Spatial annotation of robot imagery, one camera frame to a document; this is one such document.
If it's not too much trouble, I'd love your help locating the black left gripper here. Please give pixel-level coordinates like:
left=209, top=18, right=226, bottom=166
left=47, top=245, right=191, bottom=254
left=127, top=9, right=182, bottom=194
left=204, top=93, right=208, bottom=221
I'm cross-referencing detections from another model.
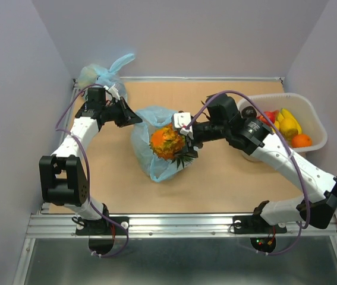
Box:
left=102, top=97, right=142, bottom=128

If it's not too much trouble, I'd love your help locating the light blue printed plastic bag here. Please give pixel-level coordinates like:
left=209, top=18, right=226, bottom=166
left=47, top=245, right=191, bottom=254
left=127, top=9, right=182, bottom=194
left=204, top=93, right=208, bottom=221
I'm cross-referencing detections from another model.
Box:
left=130, top=105, right=194, bottom=183

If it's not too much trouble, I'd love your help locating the orange pineapple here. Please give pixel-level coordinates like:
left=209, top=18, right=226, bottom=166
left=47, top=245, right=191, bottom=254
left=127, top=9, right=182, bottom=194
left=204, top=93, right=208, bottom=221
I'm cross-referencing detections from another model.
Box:
left=149, top=123, right=194, bottom=169

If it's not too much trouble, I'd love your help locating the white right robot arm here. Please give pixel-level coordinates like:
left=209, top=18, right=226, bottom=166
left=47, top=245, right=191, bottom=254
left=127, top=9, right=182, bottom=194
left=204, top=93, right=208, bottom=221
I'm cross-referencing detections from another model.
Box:
left=172, top=90, right=337, bottom=232

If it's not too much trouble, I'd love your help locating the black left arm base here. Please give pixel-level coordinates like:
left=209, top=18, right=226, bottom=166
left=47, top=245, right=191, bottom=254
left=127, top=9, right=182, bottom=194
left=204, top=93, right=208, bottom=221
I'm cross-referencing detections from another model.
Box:
left=71, top=216, right=130, bottom=258

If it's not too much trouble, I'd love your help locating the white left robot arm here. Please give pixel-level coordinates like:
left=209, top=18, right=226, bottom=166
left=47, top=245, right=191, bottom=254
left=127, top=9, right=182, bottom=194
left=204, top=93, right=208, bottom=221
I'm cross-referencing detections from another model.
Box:
left=39, top=84, right=142, bottom=234

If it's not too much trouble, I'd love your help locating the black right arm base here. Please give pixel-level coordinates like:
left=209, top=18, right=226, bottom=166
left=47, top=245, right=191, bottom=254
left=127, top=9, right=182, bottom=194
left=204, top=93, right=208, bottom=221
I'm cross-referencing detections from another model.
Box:
left=228, top=201, right=287, bottom=255

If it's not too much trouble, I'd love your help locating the tied blue bag of fruit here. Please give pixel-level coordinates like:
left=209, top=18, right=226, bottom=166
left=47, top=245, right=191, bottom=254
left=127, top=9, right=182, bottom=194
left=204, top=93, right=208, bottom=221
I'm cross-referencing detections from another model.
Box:
left=77, top=53, right=135, bottom=100

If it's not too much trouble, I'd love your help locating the dark brown avocado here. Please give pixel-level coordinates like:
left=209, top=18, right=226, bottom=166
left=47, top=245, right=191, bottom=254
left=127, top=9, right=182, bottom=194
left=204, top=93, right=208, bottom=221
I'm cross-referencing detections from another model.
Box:
left=241, top=106, right=257, bottom=118

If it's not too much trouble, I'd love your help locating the red strawberry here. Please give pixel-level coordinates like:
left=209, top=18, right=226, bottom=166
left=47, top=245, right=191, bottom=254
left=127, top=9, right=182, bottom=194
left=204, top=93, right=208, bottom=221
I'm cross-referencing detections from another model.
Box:
left=257, top=110, right=279, bottom=128

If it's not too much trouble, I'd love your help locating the yellow banana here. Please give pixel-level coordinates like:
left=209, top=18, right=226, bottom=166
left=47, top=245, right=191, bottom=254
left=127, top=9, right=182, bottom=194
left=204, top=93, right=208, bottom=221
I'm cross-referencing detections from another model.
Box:
left=276, top=108, right=303, bottom=134

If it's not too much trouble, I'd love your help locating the orange fruit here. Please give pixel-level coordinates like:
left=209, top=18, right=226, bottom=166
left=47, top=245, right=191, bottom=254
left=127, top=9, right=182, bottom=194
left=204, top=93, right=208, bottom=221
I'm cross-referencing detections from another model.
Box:
left=291, top=134, right=313, bottom=148

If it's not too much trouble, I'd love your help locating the white plastic basket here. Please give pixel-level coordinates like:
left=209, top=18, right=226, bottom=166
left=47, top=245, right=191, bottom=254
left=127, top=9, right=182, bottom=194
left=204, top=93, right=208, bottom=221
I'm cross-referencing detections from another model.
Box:
left=250, top=93, right=328, bottom=157

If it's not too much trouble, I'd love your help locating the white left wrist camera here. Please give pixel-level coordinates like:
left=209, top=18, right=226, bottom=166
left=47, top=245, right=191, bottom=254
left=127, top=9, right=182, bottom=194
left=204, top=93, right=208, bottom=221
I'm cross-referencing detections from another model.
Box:
left=103, top=84, right=121, bottom=101

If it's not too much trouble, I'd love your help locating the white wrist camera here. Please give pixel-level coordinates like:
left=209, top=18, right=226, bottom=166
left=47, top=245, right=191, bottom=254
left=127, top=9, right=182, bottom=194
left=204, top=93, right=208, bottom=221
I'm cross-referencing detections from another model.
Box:
left=172, top=112, right=194, bottom=140
left=103, top=84, right=121, bottom=101

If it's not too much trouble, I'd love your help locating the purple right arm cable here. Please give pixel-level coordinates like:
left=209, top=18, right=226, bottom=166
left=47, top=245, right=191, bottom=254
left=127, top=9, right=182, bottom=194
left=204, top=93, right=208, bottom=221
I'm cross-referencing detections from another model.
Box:
left=187, top=90, right=311, bottom=257

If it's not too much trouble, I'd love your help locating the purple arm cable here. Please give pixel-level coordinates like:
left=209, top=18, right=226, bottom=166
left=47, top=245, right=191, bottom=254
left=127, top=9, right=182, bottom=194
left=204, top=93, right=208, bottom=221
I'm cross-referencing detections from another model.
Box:
left=187, top=90, right=311, bottom=257
left=55, top=84, right=130, bottom=258

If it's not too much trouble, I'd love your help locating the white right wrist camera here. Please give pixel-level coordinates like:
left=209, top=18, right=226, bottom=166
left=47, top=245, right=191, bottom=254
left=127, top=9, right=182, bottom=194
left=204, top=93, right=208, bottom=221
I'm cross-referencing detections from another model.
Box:
left=172, top=112, right=194, bottom=140

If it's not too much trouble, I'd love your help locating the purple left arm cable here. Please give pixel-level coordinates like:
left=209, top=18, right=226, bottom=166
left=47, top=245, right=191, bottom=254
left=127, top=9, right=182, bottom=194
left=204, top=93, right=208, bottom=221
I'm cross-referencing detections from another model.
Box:
left=55, top=84, right=130, bottom=258

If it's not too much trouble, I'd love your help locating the aluminium front rail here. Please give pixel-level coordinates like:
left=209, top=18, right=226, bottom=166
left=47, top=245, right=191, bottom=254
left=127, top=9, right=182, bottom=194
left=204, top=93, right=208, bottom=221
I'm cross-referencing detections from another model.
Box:
left=27, top=211, right=337, bottom=238

